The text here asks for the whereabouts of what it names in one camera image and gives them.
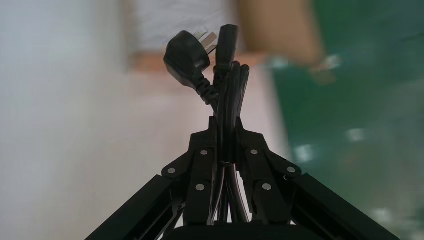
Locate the white printed paper manual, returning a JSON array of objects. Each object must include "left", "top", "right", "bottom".
[{"left": 131, "top": 0, "right": 243, "bottom": 55}]

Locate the black power cord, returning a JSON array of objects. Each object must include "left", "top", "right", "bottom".
[{"left": 163, "top": 23, "right": 251, "bottom": 227}]

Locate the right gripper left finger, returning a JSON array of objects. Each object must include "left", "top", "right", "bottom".
[{"left": 85, "top": 115, "right": 220, "bottom": 240}]

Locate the open brown cardboard storage box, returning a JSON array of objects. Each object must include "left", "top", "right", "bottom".
[{"left": 124, "top": 0, "right": 339, "bottom": 88}]

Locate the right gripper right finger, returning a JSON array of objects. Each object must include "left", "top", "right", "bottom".
[{"left": 234, "top": 115, "right": 401, "bottom": 240}]

